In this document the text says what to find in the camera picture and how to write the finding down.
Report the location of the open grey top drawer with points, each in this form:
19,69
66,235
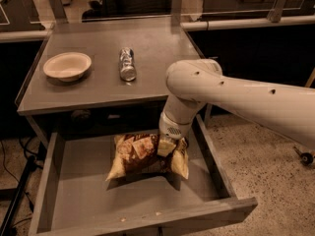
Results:
75,198

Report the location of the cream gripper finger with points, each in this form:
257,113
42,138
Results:
166,145

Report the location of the silver drink can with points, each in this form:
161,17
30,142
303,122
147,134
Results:
126,66

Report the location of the grey counter cabinet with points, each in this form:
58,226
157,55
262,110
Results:
102,86

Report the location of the brown chip bag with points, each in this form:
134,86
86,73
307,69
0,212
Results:
137,152

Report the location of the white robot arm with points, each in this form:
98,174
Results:
286,110

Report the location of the wheeled cart base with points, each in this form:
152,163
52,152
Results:
306,158

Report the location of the person in dark clothes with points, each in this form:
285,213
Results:
124,8

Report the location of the white horizontal rail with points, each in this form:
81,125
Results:
155,23

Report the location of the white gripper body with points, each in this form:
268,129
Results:
170,129

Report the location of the black floor pole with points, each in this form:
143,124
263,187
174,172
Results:
17,194

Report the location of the white paper bowl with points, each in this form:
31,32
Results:
67,67

